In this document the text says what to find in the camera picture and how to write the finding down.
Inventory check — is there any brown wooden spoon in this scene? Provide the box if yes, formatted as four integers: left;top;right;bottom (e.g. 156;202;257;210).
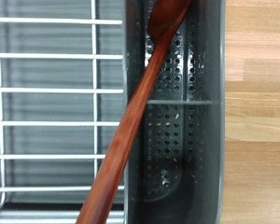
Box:
75;0;193;224

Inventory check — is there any grey dish drying rack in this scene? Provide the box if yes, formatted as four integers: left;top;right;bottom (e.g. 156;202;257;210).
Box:
0;0;127;224

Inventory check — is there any dark gray utensil caddy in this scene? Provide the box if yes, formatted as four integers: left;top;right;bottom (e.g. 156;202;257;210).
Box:
123;0;227;224

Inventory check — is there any metal wire dish rack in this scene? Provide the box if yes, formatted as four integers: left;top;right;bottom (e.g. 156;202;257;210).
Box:
0;0;126;224

